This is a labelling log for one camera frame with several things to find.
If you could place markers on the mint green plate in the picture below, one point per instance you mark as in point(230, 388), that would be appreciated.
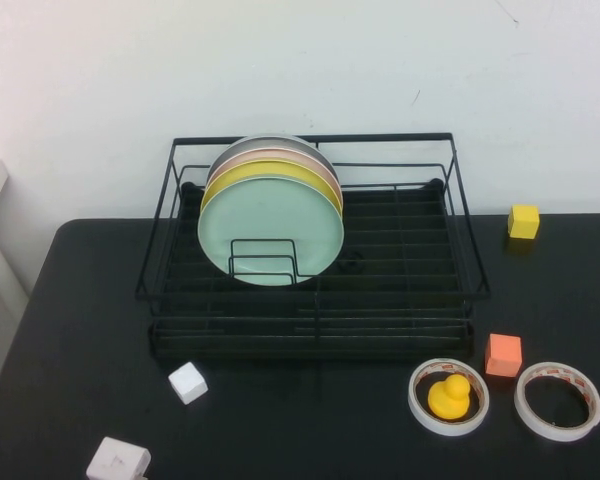
point(271, 225)

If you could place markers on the yellow plate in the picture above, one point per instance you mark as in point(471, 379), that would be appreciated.
point(269, 167)

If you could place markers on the pink plate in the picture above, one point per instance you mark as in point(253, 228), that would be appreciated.
point(269, 154)

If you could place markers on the grey plate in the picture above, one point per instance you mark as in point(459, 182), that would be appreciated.
point(269, 142)

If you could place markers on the white cube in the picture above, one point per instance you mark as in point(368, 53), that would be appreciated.
point(187, 383)

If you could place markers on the yellow rubber duck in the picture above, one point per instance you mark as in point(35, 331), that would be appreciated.
point(449, 400)

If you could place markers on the yellow cube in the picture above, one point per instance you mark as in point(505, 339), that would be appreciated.
point(525, 222)

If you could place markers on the orange cube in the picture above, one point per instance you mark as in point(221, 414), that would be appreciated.
point(504, 356)

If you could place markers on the white tape roll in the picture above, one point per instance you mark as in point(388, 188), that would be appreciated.
point(555, 434)
point(447, 429)

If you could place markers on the white square power adapter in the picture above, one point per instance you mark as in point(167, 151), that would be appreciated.
point(115, 460)

